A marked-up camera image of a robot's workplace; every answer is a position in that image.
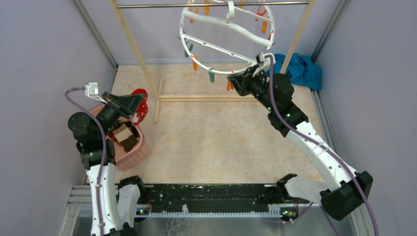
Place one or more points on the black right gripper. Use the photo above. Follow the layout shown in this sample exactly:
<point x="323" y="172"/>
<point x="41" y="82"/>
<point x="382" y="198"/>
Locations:
<point x="242" y="82"/>

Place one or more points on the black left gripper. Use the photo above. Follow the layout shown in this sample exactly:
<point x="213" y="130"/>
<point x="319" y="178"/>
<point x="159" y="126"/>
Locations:
<point x="125" y="105"/>

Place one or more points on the red snowflake sock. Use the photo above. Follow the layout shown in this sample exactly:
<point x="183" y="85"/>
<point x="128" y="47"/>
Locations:
<point x="142" y="109"/>

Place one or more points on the orange clothes peg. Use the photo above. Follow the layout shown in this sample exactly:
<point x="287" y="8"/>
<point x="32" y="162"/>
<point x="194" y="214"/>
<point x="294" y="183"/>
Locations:
<point x="229" y="86"/>

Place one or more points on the white round clip hanger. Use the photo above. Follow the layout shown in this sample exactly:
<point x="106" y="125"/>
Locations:
<point x="220" y="36"/>

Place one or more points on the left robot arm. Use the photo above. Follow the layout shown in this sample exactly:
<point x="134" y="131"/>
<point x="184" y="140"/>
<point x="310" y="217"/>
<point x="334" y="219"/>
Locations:
<point x="114" y="206"/>

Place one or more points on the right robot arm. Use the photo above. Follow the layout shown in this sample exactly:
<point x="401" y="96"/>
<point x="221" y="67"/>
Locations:
<point x="344" y="189"/>

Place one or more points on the blue crumpled cloth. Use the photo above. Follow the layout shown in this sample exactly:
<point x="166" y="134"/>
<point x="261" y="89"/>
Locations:
<point x="301" y="71"/>

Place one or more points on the pink plastic laundry basket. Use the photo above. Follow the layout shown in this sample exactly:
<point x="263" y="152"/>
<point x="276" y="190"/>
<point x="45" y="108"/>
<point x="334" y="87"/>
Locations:
<point x="128" y="160"/>

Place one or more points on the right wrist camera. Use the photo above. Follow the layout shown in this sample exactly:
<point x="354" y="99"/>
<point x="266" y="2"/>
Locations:
<point x="264" y="60"/>

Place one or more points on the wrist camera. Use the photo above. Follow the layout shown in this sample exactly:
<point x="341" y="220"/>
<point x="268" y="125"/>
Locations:
<point x="264" y="60"/>
<point x="91" y="91"/>

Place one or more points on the wooden rack frame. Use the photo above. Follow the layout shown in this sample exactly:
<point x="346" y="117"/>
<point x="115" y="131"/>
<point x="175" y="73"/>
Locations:
<point x="182" y="97"/>

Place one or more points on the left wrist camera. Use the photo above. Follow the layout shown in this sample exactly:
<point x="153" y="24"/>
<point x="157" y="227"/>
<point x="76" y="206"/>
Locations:
<point x="91" y="91"/>

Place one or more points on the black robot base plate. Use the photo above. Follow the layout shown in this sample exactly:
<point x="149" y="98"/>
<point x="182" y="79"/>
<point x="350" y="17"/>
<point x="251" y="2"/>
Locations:
<point x="212" y="198"/>

